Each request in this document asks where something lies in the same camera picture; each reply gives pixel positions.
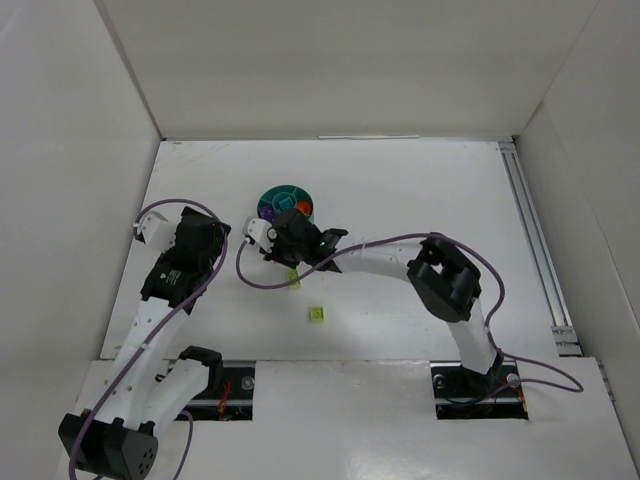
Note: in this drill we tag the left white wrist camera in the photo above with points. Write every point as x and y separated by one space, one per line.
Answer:
155 231

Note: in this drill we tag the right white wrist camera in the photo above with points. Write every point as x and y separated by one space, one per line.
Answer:
257 231

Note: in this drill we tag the long purple lego brick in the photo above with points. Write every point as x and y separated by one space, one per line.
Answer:
267 213

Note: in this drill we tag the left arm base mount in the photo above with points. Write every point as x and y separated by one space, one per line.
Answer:
232 400

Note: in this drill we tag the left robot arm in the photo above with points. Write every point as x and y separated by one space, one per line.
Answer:
117 435

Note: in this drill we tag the green lego brick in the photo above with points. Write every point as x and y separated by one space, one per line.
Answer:
317 314
293 280

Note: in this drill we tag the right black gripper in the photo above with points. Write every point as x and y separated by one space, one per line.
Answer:
288 240

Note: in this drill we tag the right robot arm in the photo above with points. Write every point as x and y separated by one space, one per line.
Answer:
445 280

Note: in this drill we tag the long teal lego brick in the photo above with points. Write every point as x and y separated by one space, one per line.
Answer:
286 203

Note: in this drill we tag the green lego brick left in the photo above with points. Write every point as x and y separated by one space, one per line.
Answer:
293 280

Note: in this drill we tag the aluminium rail right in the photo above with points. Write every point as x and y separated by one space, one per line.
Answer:
565 337

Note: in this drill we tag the green lego brick right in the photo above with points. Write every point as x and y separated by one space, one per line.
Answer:
317 314

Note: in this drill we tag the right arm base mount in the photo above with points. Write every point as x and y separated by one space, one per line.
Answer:
461 394

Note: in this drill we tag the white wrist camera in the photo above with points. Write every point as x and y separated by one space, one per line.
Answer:
257 231
155 231

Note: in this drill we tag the orange round lego piece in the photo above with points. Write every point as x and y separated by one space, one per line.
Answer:
305 207

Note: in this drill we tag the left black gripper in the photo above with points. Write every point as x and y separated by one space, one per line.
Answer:
198 232

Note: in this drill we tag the teal round divided container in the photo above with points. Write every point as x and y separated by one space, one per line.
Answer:
279 199

